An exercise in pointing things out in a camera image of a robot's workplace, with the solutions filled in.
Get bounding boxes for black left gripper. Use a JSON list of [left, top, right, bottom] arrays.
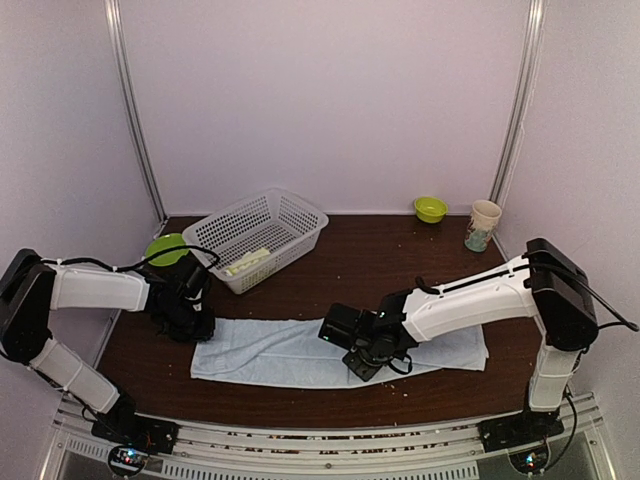
[[158, 300, 214, 342]]

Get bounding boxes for green patterned white towel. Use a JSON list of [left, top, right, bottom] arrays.
[[225, 248, 271, 277]]

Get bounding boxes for light blue towel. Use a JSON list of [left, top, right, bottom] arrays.
[[190, 318, 489, 390]]

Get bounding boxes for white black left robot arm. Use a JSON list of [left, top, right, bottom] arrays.
[[1, 246, 216, 450]]

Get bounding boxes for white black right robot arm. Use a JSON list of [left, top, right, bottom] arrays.
[[338, 238, 598, 442]]

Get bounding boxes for green plate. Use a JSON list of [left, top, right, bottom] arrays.
[[145, 233, 189, 267]]

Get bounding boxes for white perforated plastic basket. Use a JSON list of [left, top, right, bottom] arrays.
[[182, 188, 329, 295]]

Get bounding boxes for small green bowl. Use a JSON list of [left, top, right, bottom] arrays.
[[414, 197, 448, 224]]

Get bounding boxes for left circuit board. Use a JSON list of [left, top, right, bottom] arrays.
[[107, 445, 149, 477]]

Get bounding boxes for circuit board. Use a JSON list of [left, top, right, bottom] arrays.
[[107, 445, 149, 477], [509, 446, 550, 475]]

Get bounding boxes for floral ceramic cup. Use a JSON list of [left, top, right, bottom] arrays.
[[464, 200, 502, 253]]

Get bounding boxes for right circuit board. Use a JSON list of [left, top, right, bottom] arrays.
[[509, 446, 550, 475]]

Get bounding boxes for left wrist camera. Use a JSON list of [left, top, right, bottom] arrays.
[[162, 254, 211, 304]]

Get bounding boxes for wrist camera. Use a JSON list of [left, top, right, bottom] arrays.
[[162, 254, 211, 304], [318, 303, 375, 350]]

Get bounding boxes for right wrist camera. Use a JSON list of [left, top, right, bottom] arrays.
[[318, 303, 375, 350]]

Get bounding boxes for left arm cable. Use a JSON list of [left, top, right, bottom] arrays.
[[42, 243, 222, 281]]

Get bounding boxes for left aluminium corner post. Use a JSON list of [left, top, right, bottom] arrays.
[[104, 0, 167, 223]]

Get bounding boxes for aluminium corner post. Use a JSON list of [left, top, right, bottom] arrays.
[[490, 0, 546, 208], [104, 0, 167, 223]]

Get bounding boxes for right aluminium corner post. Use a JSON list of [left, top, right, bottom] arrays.
[[490, 0, 546, 208]]

